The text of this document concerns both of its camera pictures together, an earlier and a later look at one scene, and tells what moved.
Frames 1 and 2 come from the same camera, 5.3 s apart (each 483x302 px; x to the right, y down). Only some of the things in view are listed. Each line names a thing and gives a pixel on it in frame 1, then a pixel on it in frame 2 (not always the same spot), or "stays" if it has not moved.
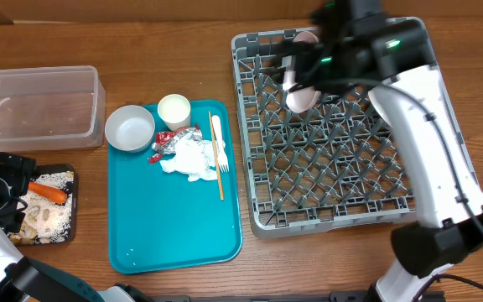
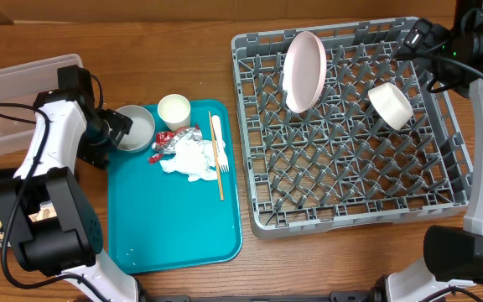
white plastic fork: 223,162 stays
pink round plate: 299,99 stays
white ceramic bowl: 381,99 stays
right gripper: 336,87 -> 420,48
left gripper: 15,169 -> 96,153
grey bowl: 130,128 stays
